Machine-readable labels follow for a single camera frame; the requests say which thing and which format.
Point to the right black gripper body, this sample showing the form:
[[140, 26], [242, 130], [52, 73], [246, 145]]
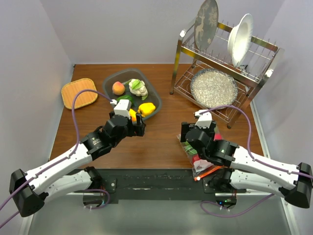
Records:
[[186, 126]]

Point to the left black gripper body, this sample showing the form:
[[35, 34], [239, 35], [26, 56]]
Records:
[[131, 130]]

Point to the clear zip top bag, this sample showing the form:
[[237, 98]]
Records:
[[196, 175]]

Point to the fake green leafy vegetable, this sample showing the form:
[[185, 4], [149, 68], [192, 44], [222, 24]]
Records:
[[189, 149]]

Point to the fake pink dragon fruit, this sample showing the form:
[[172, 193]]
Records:
[[199, 164]]

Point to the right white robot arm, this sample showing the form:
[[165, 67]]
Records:
[[246, 170]]

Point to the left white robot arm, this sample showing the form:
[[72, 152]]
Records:
[[32, 189]]

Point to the fake orange mango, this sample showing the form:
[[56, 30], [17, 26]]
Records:
[[132, 114]]

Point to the fake yellow bell pepper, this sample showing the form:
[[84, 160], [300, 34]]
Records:
[[146, 109]]

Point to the fake green bell pepper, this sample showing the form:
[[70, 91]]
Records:
[[126, 97]]

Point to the fake cauliflower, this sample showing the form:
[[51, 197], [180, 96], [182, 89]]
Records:
[[138, 88]]

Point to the fake peach in tray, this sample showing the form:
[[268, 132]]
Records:
[[118, 88]]

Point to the blue speckled plate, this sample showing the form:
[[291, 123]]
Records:
[[212, 88]]

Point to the metal dish rack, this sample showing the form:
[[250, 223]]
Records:
[[262, 59]]

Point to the white bowl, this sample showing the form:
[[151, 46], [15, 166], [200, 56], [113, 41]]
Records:
[[239, 40]]

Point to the grey reindeer plate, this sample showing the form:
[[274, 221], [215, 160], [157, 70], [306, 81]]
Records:
[[206, 24]]

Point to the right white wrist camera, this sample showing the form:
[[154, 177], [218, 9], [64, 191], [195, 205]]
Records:
[[204, 119]]

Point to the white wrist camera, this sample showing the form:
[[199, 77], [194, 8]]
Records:
[[204, 119], [121, 107]]

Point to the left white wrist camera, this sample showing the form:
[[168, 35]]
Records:
[[121, 107]]

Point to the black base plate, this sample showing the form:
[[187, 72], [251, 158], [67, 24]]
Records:
[[158, 184]]

